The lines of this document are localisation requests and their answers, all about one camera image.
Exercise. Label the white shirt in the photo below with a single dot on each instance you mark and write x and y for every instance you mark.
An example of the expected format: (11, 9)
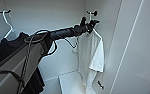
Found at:
(91, 56)

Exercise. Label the white wardrobe door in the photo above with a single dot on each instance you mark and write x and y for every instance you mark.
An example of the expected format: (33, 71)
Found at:
(137, 50)

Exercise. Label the white wardrobe cabinet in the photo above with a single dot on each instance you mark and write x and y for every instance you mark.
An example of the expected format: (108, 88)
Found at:
(57, 16)

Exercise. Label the white garment hanger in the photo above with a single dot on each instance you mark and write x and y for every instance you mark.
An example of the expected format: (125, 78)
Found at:
(8, 26)

